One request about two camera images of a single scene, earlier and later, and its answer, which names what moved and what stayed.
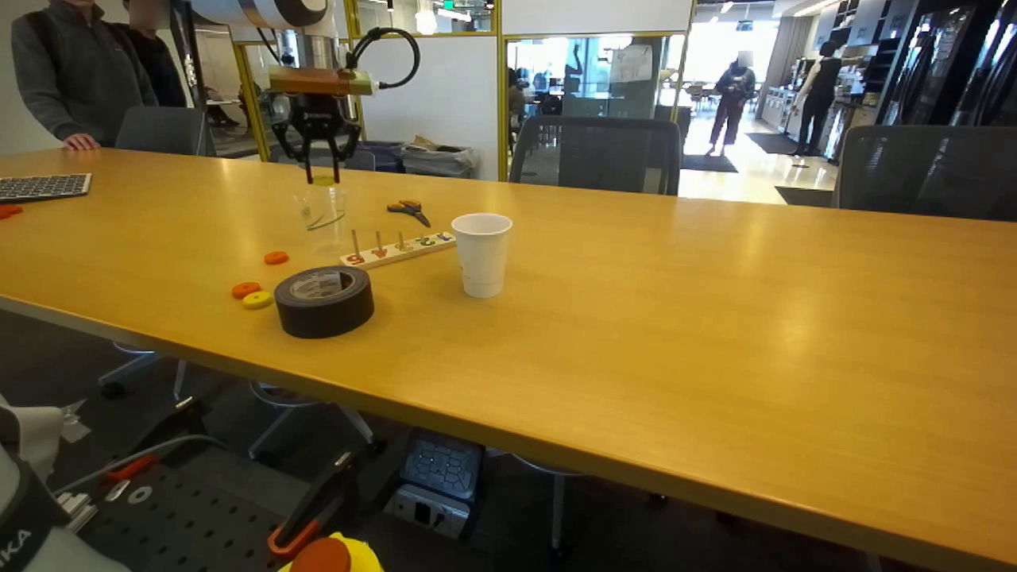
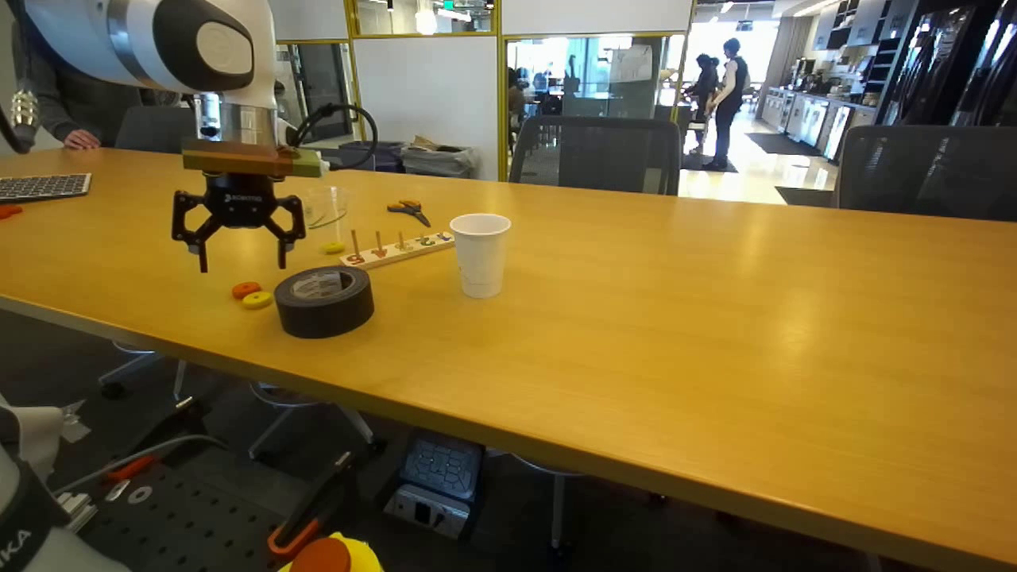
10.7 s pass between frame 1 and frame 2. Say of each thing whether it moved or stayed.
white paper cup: stayed
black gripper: moved
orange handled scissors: stayed
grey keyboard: stayed
